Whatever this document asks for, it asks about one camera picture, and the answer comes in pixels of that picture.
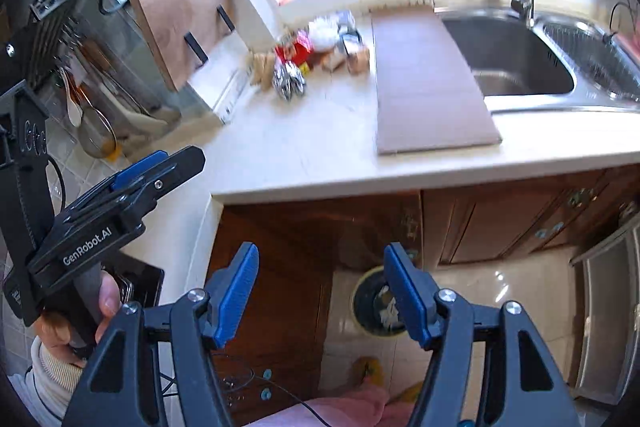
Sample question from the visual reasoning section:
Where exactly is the stainless steel sink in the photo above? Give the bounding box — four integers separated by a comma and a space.
437, 9, 639, 114

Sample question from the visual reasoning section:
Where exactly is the right yellow slipper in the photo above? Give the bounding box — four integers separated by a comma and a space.
392, 383, 423, 404

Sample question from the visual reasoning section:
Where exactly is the white sleeve forearm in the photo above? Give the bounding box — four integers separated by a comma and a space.
9, 337, 84, 426

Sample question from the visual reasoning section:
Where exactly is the yellow slipper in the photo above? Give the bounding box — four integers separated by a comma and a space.
350, 357, 385, 387
392, 383, 423, 404

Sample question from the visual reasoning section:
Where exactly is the steel strainer ladle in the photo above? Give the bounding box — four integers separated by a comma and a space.
76, 88, 117, 159

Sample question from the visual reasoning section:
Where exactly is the wooden cutting board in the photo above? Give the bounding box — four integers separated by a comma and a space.
129, 0, 234, 92

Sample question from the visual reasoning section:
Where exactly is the pink trouser leg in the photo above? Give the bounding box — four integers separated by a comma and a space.
250, 383, 414, 426

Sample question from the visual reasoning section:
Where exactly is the brown cardboard sheet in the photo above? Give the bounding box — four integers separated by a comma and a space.
371, 6, 501, 155

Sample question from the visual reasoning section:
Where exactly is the wooden cabinet door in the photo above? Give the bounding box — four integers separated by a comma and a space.
208, 192, 430, 425

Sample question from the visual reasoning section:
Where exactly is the red snack packet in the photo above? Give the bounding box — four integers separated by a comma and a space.
274, 30, 314, 66

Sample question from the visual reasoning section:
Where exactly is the yellow rimmed trash bin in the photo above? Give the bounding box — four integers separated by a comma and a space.
349, 265, 407, 338

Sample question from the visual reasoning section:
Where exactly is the silver foil bag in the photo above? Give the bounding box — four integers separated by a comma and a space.
271, 58, 306, 101

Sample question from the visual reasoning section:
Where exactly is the person's left hand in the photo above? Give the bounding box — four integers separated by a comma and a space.
34, 271, 122, 369

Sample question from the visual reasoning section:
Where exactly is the black cable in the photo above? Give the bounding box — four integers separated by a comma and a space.
159, 351, 327, 427

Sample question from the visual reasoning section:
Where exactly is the loofah sponge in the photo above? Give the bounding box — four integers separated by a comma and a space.
250, 52, 277, 91

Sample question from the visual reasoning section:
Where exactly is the white plastic bag cup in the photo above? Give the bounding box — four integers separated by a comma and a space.
307, 11, 356, 53

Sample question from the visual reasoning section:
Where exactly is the left yellow slipper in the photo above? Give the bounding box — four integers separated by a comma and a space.
350, 357, 385, 387

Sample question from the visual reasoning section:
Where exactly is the white spatula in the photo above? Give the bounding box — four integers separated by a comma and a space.
58, 66, 82, 128

